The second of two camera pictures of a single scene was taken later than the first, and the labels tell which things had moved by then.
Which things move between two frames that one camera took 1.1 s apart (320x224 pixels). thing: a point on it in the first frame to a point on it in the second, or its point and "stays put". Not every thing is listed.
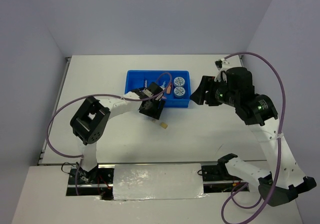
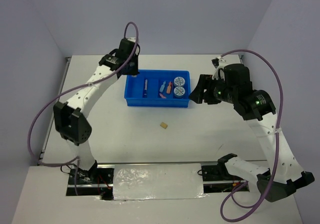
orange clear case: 168,88 stays put
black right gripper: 206,84 stays put
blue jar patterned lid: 179,81 stays put
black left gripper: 156,113 to 135,71
